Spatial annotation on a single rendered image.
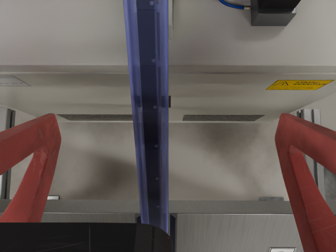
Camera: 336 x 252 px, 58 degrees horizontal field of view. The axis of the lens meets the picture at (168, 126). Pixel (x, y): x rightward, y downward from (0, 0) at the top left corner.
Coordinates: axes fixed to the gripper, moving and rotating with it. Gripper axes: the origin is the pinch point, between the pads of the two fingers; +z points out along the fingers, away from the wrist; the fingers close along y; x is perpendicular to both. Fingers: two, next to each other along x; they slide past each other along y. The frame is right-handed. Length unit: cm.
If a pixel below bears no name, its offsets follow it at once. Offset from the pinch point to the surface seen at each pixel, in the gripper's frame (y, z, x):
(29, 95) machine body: 27, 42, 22
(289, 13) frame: -15.7, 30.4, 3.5
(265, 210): -5.5, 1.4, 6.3
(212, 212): -2.5, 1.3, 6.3
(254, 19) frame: -11.7, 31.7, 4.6
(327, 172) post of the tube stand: -52, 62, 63
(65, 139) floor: 35, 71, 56
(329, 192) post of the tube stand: -53, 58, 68
